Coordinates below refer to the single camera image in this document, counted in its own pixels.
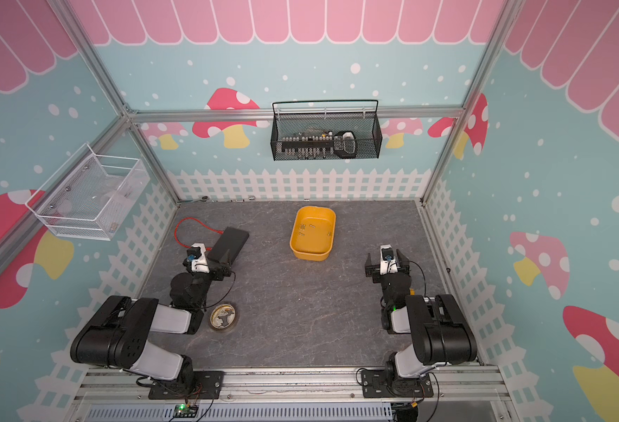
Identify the red cable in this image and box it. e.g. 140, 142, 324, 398
174, 216, 225, 250

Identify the green led circuit board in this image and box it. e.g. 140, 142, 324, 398
172, 404, 199, 420

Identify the black power bank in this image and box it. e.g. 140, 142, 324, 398
207, 227, 250, 265

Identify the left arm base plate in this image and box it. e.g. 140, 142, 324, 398
148, 371, 225, 400

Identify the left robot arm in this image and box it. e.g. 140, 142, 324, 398
70, 247, 233, 394

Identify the tape roll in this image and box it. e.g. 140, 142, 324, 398
209, 303, 238, 332

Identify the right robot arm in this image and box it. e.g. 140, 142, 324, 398
365, 244, 478, 383

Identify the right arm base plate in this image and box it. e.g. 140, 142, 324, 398
355, 369, 434, 400

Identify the yellow plastic storage box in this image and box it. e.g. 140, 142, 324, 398
289, 206, 337, 262

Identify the white wire wall basket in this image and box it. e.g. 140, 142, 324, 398
25, 144, 151, 241

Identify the black wire wall basket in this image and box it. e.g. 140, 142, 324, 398
270, 100, 383, 161

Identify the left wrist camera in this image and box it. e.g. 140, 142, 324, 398
184, 244, 209, 274

